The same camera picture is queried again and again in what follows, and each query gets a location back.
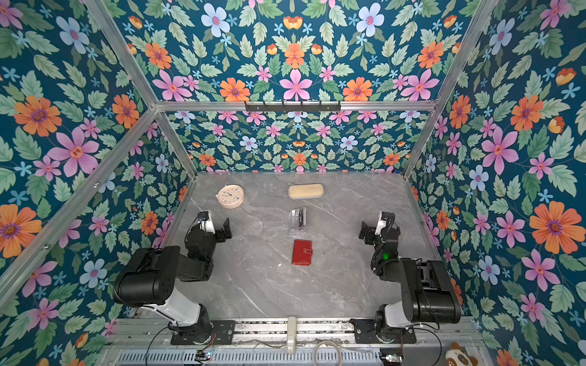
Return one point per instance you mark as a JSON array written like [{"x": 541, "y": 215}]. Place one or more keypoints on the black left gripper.
[{"x": 220, "y": 229}]

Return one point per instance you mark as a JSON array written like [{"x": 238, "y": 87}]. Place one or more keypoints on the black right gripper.
[{"x": 368, "y": 231}]

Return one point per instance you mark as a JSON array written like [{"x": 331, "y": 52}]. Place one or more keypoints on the red leather card holder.
[{"x": 302, "y": 252}]

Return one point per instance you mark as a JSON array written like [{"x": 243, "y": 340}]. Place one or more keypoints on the clear acrylic card stand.
[{"x": 293, "y": 222}]

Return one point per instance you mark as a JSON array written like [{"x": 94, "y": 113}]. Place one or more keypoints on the cards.
[{"x": 302, "y": 218}]

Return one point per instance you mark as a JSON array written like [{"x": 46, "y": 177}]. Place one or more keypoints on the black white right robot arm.
[{"x": 427, "y": 299}]

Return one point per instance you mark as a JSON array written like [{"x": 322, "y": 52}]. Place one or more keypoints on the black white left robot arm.
[{"x": 148, "y": 280}]

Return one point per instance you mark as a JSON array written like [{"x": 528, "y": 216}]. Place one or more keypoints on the pink round alarm clock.
[{"x": 231, "y": 197}]

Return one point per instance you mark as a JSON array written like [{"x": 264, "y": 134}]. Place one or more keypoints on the beige glasses case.
[{"x": 308, "y": 191}]

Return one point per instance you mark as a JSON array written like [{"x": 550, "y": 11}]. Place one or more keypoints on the white vent grille strip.
[{"x": 328, "y": 356}]

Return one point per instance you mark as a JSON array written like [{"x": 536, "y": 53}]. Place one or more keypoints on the black hook bar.
[{"x": 285, "y": 107}]

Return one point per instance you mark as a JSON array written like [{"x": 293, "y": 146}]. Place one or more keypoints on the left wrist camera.
[{"x": 205, "y": 222}]

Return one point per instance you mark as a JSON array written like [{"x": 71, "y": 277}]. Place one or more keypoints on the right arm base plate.
[{"x": 370, "y": 331}]

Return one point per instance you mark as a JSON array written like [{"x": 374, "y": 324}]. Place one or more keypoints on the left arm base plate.
[{"x": 215, "y": 332}]

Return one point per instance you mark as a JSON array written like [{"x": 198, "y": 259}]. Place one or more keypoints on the white rail clip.
[{"x": 291, "y": 332}]

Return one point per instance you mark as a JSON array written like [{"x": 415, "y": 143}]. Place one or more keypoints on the aluminium front rail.
[{"x": 300, "y": 331}]

